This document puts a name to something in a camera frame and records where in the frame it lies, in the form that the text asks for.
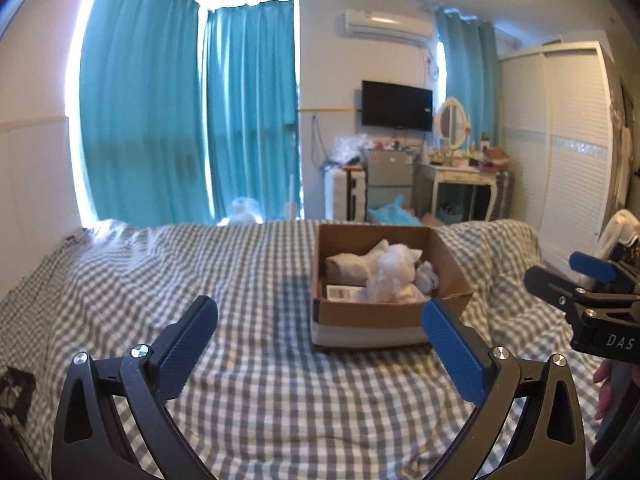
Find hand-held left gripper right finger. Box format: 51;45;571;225
421;299;587;480

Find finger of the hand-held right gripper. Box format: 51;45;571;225
523;265;601;326
569;251;640;291

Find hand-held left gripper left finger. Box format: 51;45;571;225
51;296;219;480

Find white fluffy sock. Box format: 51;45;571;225
415;260;441;297

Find cardboard box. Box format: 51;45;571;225
311;223;475;351

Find clear plastic bag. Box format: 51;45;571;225
365;240;426;303

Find small white packet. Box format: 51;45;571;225
325;284;368;303

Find grey cloth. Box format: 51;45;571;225
325;252;381;286

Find person's right hand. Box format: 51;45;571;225
594;360;613;421

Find white hanging garment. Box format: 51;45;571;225
597;208;640;261

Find grey checked bed sheet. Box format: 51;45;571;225
0;219;608;480

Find grey suitcase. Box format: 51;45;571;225
492;170;513;221

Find white louvred wardrobe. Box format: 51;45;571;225
497;40;626;271

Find white dressing table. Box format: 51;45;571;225
417;160;503;223

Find blue plastic bag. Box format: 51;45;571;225
367;195;423;226

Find white plastic bag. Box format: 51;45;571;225
227;196;266;225

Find oval white framed mirror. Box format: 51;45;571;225
434;96;472;151

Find grey mini fridge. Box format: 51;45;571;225
366;147;418;213

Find white suitcase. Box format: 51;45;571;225
324;167;368;221

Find narrow teal curtain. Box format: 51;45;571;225
434;5;501;146

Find clear plastic bags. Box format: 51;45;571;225
332;134;373;166

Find wide teal curtain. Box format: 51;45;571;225
79;0;213;226

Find white air conditioner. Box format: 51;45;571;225
342;7;435;41

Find black wall television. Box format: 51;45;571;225
361;80;434;132

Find air conditioner power cable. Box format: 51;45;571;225
422;42;441;83

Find dark hanging cable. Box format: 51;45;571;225
310;115;326;166

